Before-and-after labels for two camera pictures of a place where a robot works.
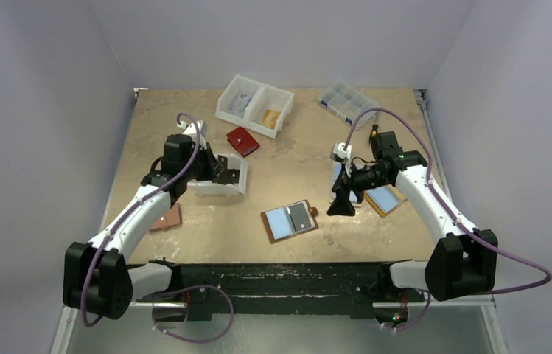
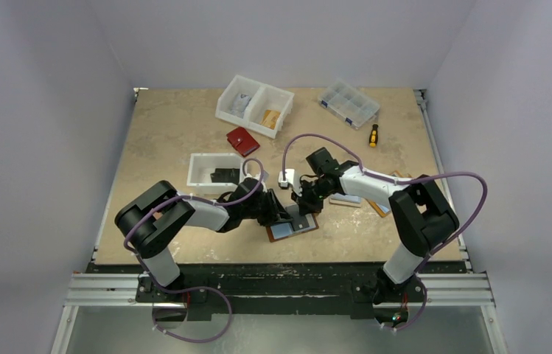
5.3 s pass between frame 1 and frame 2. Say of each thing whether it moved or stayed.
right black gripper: moved
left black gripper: moved
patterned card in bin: stayed
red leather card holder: stayed
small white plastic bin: stayed
